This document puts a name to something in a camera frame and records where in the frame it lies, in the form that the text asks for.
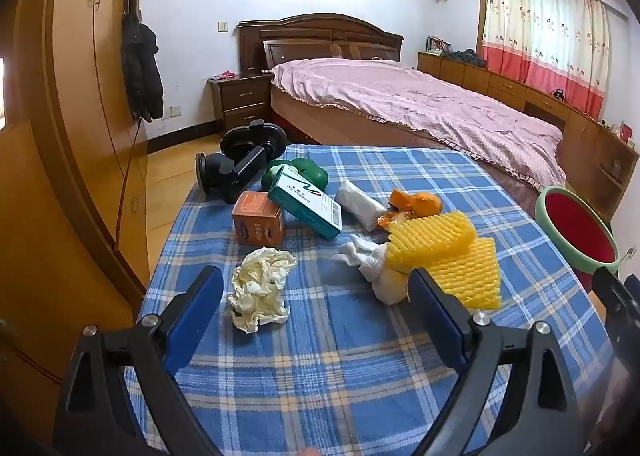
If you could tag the white crumpled tissue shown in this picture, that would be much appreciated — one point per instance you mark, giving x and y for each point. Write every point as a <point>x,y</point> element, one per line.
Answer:
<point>352,248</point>

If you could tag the pink bedspread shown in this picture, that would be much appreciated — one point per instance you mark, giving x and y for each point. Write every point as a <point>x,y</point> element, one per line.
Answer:
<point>400,106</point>

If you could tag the wooden wardrobe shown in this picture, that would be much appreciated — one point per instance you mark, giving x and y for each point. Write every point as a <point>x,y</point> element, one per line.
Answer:
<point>75,136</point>

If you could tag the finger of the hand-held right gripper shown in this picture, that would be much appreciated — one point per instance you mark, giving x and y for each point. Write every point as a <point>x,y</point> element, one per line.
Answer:
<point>612,293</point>

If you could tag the small red box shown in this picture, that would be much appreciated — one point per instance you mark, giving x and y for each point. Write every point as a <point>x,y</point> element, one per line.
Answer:
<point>627,132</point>

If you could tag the small black object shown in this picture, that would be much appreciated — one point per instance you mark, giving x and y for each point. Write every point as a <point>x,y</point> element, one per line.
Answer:
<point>558,96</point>

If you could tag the cream and red curtain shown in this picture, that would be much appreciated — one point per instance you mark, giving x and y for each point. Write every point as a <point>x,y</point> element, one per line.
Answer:
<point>545,36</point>

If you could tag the green crumpled bag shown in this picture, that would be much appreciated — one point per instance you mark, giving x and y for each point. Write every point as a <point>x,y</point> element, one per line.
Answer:
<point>310,171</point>

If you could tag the white tissue packet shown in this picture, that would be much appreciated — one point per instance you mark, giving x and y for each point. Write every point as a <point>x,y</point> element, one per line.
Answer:
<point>357,201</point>

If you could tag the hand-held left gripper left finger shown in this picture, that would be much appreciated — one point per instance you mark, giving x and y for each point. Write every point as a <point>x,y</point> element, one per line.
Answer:
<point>200,316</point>

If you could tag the dark wooden nightstand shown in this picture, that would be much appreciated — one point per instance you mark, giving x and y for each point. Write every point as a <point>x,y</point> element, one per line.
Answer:
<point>245,101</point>

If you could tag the orange plastic wrapper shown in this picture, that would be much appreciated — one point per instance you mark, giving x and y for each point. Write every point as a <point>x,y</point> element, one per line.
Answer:
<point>425,203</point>

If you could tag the yellow foam fruit net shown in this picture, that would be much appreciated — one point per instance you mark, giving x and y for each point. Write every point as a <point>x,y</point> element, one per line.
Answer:
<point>430,236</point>
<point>470,276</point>

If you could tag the red items on nightstand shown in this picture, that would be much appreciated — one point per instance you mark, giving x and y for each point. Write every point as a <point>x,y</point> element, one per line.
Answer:
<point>224,74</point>

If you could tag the dark clothes pile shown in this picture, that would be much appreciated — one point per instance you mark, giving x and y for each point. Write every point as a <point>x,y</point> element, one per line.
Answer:
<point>465,58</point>

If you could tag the black suction mount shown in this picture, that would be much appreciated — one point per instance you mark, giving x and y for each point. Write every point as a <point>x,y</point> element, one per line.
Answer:
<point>240,166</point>

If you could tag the long wooden cabinet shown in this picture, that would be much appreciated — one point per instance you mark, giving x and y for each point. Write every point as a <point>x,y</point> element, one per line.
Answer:
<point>500,81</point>

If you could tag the red bucket with green rim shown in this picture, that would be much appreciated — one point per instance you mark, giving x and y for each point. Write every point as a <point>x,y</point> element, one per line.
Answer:
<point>575,226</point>

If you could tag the dark wooden bed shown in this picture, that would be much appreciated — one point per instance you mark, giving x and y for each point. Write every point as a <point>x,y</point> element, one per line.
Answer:
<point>300,36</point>

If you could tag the orange cardboard box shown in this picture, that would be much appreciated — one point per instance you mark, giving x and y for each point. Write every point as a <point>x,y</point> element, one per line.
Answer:
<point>257,221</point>

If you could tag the small standing books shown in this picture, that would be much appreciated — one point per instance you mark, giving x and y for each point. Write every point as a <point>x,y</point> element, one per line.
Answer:
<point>437,44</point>

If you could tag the teal and white box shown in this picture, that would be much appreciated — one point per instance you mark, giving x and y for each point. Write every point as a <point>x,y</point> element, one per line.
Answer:
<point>300,196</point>

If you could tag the blue plaid tablecloth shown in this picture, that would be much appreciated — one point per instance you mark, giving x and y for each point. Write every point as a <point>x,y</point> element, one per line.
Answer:
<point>325,361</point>

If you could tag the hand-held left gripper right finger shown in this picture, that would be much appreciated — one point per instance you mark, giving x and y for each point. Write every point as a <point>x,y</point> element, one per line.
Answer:
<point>440,316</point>

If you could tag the cream paper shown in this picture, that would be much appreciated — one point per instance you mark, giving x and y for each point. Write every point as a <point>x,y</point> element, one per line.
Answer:
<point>260,286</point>

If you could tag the black jacket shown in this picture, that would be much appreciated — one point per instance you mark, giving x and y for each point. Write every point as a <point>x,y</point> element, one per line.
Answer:
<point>142,71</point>

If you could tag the white foam fruit net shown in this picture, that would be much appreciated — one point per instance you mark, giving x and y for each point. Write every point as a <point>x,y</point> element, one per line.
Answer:
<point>385,276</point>

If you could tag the orange snack wrapper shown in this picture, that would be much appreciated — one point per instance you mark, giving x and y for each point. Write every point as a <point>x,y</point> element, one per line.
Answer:
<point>387,221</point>

